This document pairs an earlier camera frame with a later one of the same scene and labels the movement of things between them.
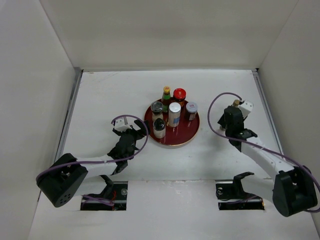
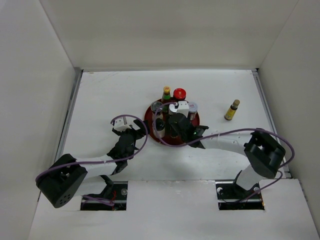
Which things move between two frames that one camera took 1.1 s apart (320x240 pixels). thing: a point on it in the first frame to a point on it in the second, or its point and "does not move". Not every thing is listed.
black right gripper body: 227,131 to 183,137
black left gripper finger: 144,129 does not move
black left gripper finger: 118,132 does not move
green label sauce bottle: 165,101 does not move
